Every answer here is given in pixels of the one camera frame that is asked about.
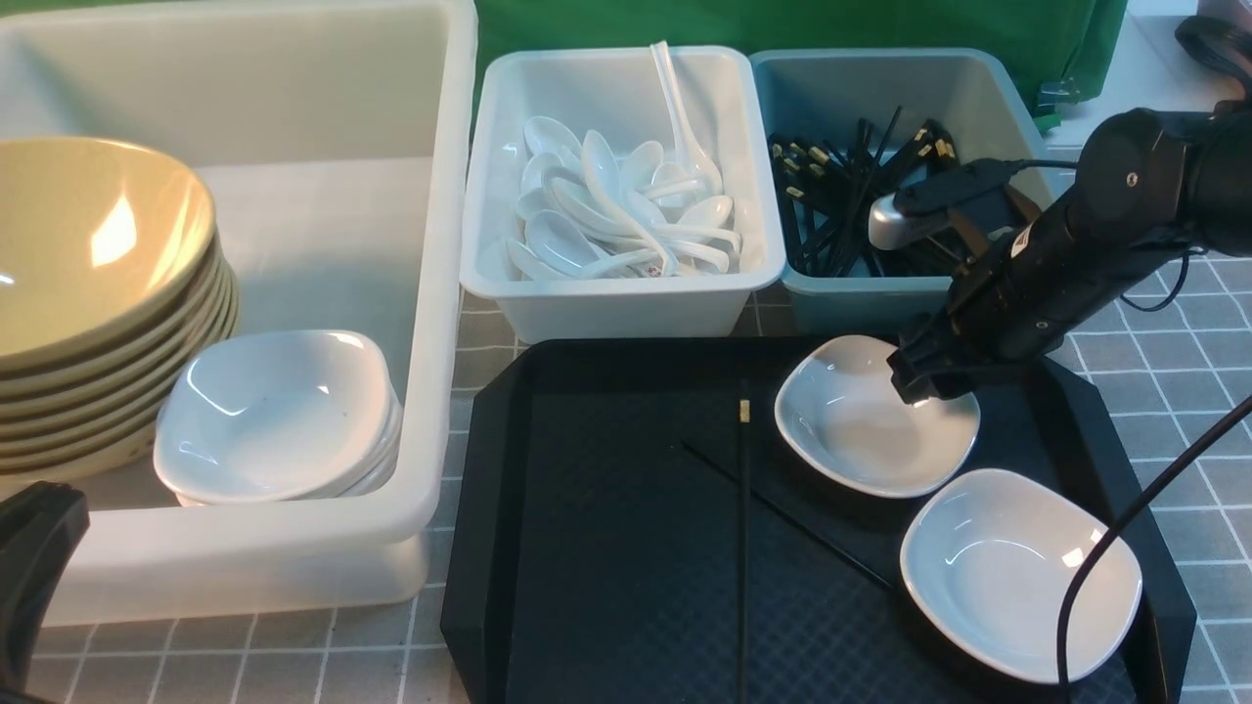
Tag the green cloth backdrop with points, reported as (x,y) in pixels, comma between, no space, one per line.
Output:
(1041,44)

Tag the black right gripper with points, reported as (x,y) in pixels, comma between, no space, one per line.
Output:
(1018,301)

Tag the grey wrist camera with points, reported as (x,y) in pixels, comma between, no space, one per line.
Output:
(922,209)

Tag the stack of yellow-green bowls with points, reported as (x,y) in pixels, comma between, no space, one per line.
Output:
(82,389)

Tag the white ceramic soup spoon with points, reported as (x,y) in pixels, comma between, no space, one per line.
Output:
(603,178)

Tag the yellow-green noodle bowl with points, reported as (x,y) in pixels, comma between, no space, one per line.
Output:
(96,235)

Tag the pile of white spoons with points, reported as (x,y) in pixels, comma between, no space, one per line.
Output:
(564,232)

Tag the upright white spoon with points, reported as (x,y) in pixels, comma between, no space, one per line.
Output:
(689,152)

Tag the white square dish front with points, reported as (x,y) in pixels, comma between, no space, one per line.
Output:
(989,559)

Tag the black chopstick gold band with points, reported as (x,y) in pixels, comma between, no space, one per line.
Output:
(744,418)

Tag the pile of black chopsticks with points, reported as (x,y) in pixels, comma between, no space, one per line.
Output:
(825,194)

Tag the white square dish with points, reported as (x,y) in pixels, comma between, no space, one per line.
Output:
(989,559)
(839,411)

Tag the black plastic serving tray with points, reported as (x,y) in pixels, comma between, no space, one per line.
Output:
(596,546)

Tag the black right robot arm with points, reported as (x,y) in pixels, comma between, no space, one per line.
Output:
(1151,186)

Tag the white rectangular spoon bin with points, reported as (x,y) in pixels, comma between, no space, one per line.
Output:
(618,92)

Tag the black chopstick plain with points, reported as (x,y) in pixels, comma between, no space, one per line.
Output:
(782,508)

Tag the stack of white dishes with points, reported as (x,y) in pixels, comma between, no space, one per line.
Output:
(280,416)

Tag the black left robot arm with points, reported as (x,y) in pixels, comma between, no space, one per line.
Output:
(41,526)

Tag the large white plastic tub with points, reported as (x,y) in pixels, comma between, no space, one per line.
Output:
(334,136)

